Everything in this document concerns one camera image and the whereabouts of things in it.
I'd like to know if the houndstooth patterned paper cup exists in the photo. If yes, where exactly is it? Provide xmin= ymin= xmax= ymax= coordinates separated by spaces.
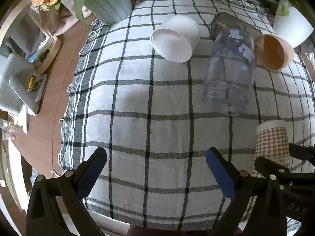
xmin=255 ymin=120 xmax=291 ymax=169

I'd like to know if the white paper cup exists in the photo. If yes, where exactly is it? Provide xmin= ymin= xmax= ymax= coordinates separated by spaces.
xmin=150 ymin=15 xmax=200 ymax=63

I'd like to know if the clear plastic packet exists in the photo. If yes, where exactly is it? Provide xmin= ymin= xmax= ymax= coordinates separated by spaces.
xmin=0 ymin=119 xmax=19 ymax=140

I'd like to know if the white desk fan device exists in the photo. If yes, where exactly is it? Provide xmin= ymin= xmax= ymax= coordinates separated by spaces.
xmin=0 ymin=53 xmax=47 ymax=116

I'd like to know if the orange paper cup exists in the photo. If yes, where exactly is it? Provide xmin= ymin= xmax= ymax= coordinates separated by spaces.
xmin=256 ymin=34 xmax=294 ymax=71

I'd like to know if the dark green glass cup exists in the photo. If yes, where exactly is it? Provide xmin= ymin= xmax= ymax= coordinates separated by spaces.
xmin=210 ymin=12 xmax=262 ymax=40

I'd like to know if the light blue ribbed vase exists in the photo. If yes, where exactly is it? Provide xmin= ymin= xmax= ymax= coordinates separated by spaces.
xmin=84 ymin=0 xmax=132 ymax=25

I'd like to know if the green potted plant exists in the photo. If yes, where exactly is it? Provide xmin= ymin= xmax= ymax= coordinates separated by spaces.
xmin=279 ymin=0 xmax=299 ymax=16

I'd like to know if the beige pink curtain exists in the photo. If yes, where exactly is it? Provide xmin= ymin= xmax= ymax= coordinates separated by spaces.
xmin=31 ymin=0 xmax=79 ymax=36

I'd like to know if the checkered grey white tablecloth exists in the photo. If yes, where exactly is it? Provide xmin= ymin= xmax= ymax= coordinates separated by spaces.
xmin=60 ymin=0 xmax=314 ymax=231

